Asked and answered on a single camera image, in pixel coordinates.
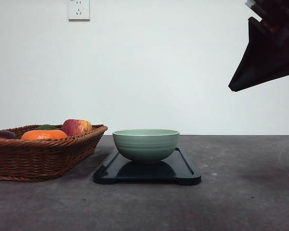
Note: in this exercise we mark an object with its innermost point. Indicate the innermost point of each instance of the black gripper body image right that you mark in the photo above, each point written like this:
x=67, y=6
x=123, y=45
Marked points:
x=273, y=12

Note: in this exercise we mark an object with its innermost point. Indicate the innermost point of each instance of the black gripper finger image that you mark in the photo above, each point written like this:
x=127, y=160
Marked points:
x=264, y=49
x=279, y=69

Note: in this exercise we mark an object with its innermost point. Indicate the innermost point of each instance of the green ceramic bowl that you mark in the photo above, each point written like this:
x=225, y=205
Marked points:
x=146, y=145

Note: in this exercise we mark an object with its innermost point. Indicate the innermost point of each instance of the brown wicker basket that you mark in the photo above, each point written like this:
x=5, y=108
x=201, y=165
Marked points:
x=24, y=159

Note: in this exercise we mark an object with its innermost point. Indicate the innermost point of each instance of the dark rectangular tray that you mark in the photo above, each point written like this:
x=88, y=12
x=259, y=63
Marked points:
x=176, y=168

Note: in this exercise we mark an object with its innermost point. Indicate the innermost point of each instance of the red yellow apple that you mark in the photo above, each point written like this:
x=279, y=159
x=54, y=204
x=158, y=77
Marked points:
x=75, y=127

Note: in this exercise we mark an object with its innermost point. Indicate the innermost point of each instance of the green fruit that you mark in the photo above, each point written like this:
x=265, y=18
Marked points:
x=46, y=127

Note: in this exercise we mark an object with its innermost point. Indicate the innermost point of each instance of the orange tangerine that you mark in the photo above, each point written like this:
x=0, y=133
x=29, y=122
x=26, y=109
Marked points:
x=44, y=134

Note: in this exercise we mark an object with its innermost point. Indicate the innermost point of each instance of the dark purple fruit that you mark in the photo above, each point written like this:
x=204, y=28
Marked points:
x=4, y=134

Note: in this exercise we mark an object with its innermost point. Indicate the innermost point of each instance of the white wall socket left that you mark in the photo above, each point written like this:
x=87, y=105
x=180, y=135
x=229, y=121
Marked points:
x=78, y=11

